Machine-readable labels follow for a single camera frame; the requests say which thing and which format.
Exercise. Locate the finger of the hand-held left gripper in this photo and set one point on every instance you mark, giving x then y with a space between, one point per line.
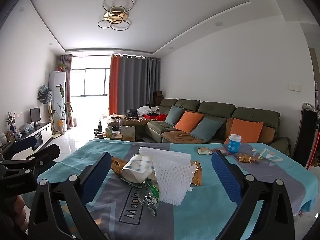
25 142
47 155

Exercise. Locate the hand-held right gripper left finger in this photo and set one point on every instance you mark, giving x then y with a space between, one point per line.
96 177

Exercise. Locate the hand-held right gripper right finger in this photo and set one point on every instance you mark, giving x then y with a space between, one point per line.
223 177

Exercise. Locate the gold snack wrapper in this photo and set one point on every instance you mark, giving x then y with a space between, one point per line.
196 173
117 166
247 158

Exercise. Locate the white blue-patterned paper cup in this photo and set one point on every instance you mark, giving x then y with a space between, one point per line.
136 168

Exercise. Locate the person's left hand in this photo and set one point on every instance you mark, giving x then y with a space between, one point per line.
18 210

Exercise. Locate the blue white porcelain bowl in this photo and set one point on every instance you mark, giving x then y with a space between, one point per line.
17 135

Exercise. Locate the clear plastic bag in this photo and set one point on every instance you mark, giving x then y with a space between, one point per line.
27 128

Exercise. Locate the white black TV cabinet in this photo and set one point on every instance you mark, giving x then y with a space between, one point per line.
41 130

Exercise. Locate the white ceramic jar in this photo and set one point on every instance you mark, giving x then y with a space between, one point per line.
2 138

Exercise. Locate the small plant blue vase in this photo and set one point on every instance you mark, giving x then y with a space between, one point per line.
10 121

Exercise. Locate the small dark red packet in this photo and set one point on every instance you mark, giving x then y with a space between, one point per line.
222 151

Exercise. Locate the black monitor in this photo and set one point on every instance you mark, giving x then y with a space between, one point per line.
35 115

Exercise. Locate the small beige packet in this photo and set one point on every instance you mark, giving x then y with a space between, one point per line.
204 151

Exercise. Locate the teal grey printed blanket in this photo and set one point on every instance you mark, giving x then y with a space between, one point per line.
205 205

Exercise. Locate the tall leafy plant yellow pot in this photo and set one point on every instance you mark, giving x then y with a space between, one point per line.
61 123

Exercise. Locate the blue white lidded cup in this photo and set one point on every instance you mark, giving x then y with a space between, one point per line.
234 145

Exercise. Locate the small waste can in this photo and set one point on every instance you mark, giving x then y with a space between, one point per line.
74 123

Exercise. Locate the group of food jars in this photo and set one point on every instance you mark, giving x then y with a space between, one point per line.
117 132

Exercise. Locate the blue-grey cushion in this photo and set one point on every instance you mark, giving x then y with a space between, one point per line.
206 130
173 115

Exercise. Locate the orange cushion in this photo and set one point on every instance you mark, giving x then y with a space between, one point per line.
188 122
246 131

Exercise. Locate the cloth-covered standing fan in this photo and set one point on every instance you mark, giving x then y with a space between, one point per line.
45 95

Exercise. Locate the green clear plastic wrapper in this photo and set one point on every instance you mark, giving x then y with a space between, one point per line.
150 200

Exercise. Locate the coffee table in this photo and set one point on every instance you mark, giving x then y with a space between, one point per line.
138 136

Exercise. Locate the white standing air conditioner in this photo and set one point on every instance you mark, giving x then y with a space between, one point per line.
56 80

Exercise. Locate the green sofa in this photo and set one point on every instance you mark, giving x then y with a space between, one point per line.
250 112

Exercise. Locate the small potted plant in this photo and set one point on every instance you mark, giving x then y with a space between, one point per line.
60 66

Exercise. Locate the pile of clothes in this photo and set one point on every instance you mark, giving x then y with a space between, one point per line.
147 111

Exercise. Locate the window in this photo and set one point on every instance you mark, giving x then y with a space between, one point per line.
90 82

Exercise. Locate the black tower fan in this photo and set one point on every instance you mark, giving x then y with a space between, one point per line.
303 135

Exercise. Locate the orange and grey curtain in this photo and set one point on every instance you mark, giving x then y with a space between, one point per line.
135 85

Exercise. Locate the dark brown boxes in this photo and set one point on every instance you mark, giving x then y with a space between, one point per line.
158 97

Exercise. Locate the picture frame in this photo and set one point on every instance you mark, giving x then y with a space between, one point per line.
10 135

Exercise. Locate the wall switch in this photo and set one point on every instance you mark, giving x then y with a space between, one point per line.
294 87

